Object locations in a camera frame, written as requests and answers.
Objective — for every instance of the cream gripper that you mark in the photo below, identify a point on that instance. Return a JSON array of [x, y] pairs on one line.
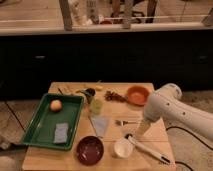
[[145, 124]]

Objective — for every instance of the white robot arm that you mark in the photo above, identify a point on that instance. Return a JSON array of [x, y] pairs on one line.
[[165, 102]]

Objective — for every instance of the orange bowl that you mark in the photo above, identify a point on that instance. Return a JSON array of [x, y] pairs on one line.
[[137, 95]]

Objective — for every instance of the purple bowl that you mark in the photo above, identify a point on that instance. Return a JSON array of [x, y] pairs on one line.
[[90, 150]]

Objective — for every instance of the white cup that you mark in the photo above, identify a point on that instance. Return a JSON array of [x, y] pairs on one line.
[[123, 148]]

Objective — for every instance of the wooden table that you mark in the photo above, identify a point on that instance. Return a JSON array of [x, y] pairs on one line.
[[119, 119]]

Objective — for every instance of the grey cloth piece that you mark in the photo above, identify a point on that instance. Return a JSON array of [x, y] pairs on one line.
[[100, 125]]

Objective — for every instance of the brown dried cluster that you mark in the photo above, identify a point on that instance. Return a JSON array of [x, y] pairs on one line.
[[113, 96]]

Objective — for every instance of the light green cup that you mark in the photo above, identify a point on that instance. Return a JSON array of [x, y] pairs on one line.
[[95, 106]]

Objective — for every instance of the yellow toy food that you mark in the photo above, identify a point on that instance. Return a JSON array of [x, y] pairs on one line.
[[96, 86]]

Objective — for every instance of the dark green vegetable toy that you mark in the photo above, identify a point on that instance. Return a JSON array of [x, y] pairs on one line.
[[89, 93]]

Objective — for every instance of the grey sponge in tray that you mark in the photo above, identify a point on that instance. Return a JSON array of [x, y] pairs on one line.
[[61, 131]]

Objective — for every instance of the orange ball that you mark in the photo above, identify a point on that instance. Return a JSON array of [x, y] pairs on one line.
[[55, 105]]

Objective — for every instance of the green plastic tray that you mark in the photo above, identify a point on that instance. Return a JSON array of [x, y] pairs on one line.
[[41, 129]]

